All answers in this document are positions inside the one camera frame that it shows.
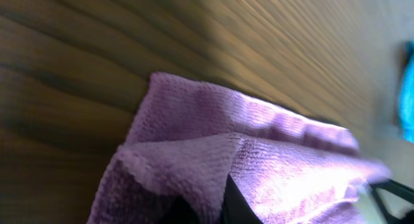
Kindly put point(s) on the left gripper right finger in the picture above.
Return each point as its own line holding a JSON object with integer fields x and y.
{"x": 394, "y": 201}

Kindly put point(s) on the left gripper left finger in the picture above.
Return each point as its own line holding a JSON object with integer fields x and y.
{"x": 234, "y": 210}

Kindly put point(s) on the purple microfiber cloth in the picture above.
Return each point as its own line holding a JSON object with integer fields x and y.
{"x": 188, "y": 138}

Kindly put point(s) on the blue microfiber cloth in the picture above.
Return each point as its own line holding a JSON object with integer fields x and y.
{"x": 405, "y": 97}

